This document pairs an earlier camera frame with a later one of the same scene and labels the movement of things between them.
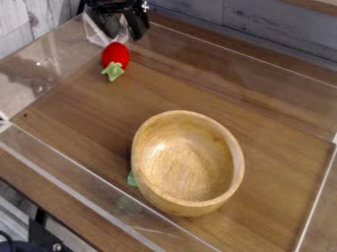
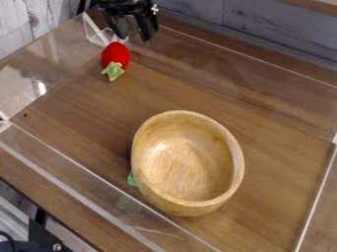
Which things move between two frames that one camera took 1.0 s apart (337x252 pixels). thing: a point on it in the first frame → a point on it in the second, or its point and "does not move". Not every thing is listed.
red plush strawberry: (115, 59) does not move
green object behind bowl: (131, 180) does not move
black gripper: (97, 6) → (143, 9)
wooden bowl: (187, 161) does not move
